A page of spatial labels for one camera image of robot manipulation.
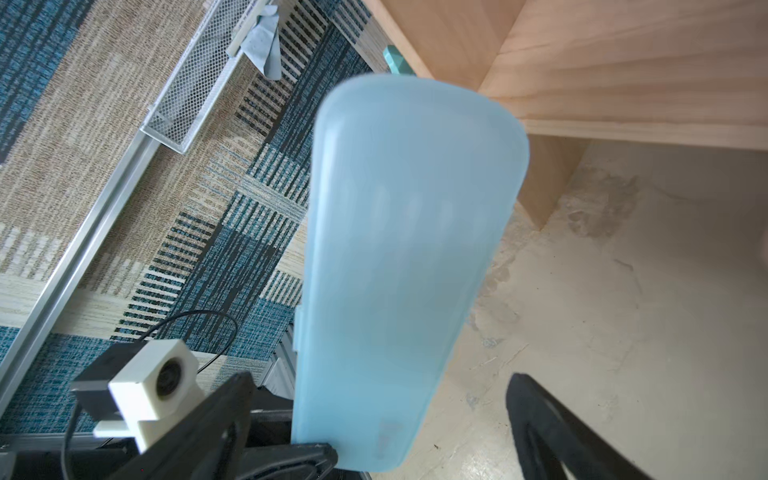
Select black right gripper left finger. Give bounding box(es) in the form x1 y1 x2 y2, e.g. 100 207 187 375
111 372 254 479

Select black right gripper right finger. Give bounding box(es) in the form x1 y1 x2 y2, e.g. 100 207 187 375
506 373 648 479

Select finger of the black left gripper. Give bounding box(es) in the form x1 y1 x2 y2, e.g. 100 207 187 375
236 444 338 479

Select light blue pencil case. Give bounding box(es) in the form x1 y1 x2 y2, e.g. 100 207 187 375
292 74 530 472

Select wooden shelf unit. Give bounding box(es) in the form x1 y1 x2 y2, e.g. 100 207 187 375
368 1 767 227

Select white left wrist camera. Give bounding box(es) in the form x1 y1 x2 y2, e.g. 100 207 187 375
70 340 205 453

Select white wire mesh basket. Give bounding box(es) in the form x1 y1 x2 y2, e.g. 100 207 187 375
140 0 272 154

